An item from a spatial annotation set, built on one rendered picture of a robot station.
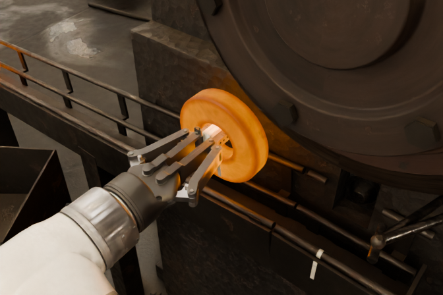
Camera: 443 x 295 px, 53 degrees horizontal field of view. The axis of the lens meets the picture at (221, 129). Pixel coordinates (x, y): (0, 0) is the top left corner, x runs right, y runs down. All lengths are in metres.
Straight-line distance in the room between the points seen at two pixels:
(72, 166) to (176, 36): 1.18
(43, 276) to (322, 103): 0.32
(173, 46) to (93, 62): 1.82
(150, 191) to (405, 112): 0.32
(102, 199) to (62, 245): 0.07
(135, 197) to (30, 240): 0.12
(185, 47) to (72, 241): 0.40
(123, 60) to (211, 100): 1.95
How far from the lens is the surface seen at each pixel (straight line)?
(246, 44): 0.42
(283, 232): 0.68
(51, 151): 0.85
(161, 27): 0.86
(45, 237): 0.52
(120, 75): 2.44
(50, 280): 0.50
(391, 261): 0.70
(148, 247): 1.57
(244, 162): 0.66
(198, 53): 0.77
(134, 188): 0.56
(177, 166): 0.60
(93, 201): 0.55
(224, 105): 0.63
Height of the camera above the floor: 1.24
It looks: 38 degrees down
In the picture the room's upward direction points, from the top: straight up
